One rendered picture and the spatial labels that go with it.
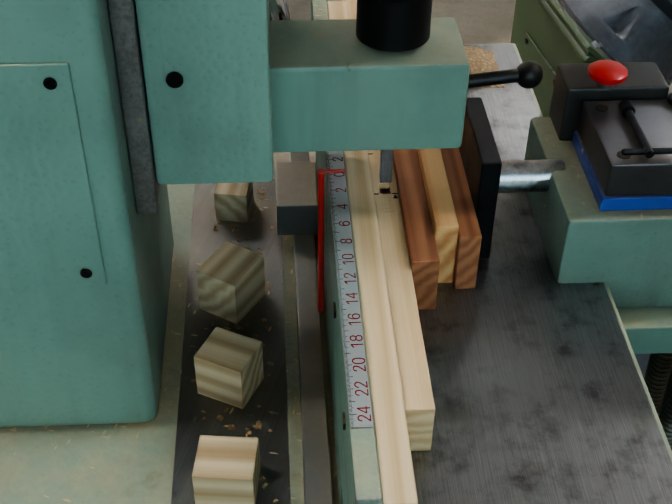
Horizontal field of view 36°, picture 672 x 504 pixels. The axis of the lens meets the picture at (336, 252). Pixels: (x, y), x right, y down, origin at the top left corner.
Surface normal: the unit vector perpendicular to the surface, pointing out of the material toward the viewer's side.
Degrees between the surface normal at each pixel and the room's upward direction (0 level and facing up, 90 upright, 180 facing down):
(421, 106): 90
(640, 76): 0
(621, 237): 90
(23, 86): 90
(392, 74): 90
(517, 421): 0
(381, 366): 0
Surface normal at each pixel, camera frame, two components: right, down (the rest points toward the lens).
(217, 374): -0.40, 0.59
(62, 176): 0.06, 0.64
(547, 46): -0.98, 0.11
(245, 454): 0.01, -0.76
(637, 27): -0.04, 0.04
